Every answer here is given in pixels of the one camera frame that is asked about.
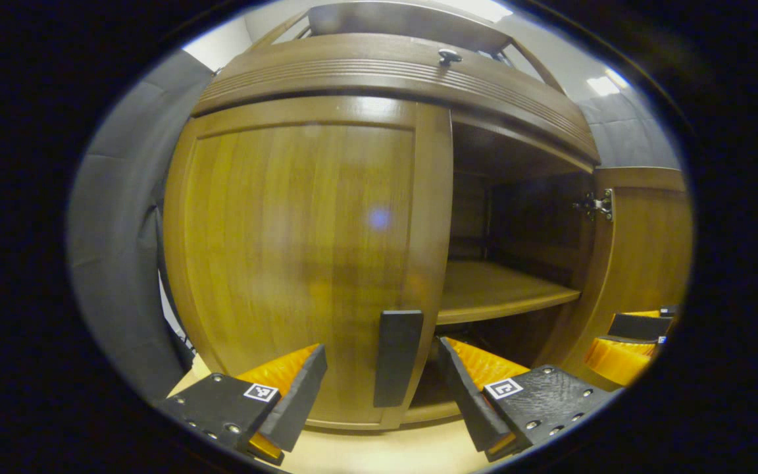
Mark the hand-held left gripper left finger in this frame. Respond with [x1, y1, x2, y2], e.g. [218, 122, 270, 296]
[155, 342, 328, 467]

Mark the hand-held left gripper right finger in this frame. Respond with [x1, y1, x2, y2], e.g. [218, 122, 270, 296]
[436, 336, 623, 463]

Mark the wooden shoe cabinet door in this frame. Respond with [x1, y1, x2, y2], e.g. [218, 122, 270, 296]
[537, 166, 694, 392]
[163, 95, 454, 432]

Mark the black door handle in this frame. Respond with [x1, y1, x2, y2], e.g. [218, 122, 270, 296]
[372, 309, 424, 409]

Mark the wooden double-door shoe cabinet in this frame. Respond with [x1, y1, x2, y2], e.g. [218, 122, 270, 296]
[191, 0, 600, 425]

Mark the wooden cabinet shelf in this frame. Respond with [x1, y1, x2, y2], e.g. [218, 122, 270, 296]
[436, 259, 582, 327]

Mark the metal door hinge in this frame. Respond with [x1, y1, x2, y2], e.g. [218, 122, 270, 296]
[573, 189, 615, 222]

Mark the small ceiling light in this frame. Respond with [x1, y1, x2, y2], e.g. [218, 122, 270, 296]
[586, 69, 630, 97]

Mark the black backdrop cloth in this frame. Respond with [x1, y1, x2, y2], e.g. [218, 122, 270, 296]
[66, 49, 682, 402]

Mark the large ceiling light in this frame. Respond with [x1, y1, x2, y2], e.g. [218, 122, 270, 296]
[438, 0, 515, 24]

